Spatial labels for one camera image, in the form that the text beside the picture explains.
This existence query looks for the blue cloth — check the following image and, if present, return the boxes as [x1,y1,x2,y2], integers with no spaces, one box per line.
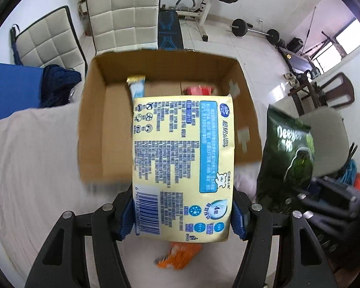
[337,159,358,184]

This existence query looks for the white quilted chair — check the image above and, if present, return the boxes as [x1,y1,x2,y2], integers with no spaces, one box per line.
[86,0,162,55]
[13,5,88,72]

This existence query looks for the dark wooden chair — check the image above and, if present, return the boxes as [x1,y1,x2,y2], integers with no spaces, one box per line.
[289,72,355,116]

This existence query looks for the window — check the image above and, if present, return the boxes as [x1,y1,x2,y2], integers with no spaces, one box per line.
[313,18,360,73]

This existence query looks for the black folded umbrella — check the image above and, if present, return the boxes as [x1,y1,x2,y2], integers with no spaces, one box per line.
[10,24,22,65]

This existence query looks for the yellow tissue pack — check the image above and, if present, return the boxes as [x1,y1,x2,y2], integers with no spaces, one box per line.
[131,94,236,243]

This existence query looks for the navy blue clothing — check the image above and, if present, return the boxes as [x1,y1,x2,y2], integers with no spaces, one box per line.
[40,64,82,108]

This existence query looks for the white barbell rack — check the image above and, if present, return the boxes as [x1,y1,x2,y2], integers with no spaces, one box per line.
[174,0,225,42]

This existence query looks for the grey plastic chair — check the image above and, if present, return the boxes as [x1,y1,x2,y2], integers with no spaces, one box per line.
[300,106,350,177]

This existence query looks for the cardboard box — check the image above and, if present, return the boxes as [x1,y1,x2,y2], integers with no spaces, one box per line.
[77,50,263,183]

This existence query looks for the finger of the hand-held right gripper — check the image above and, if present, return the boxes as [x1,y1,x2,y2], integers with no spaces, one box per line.
[292,175,360,210]
[301,210,329,233]

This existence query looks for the blue box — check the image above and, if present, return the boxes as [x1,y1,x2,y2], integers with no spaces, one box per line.
[0,61,45,126]

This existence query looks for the red packet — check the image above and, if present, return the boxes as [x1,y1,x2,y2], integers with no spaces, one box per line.
[181,85,215,96]

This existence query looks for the light blue packet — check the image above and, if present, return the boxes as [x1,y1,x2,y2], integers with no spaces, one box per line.
[126,76,147,102]

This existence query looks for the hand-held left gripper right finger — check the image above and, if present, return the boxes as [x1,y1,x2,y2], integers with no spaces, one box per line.
[230,190,340,288]

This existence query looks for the black bag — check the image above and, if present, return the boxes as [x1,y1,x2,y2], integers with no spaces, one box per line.
[287,37,304,53]

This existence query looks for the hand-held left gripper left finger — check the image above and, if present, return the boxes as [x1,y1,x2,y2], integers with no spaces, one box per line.
[24,184,138,288]

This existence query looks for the green snack bag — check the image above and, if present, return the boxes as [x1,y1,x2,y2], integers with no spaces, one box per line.
[255,103,341,254]

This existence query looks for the black blue weight bench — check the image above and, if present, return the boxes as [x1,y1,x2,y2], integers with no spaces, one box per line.
[157,10,184,51]

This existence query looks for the short barbell with black plates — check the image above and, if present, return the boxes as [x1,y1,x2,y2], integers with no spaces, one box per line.
[228,18,284,44]

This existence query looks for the orange snack packet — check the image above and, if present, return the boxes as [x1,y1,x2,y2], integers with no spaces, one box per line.
[155,241,203,270]

